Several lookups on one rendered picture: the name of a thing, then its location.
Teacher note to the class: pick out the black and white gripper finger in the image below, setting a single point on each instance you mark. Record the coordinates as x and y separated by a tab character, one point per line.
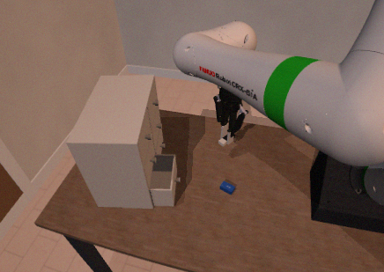
220	111
234	125

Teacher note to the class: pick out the beige small chest of drawers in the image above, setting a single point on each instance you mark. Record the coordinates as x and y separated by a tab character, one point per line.
104	141

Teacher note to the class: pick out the blue rectangular block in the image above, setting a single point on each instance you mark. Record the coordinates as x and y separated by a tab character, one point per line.
228	188

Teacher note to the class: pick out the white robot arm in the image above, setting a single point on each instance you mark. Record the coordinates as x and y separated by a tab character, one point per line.
338	108

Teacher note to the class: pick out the tan wooden drawer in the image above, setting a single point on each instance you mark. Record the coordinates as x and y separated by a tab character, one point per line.
163	170
153	102
150	159
144	135
160	143
156	123

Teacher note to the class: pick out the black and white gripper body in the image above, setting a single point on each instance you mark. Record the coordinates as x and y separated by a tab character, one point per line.
229	97

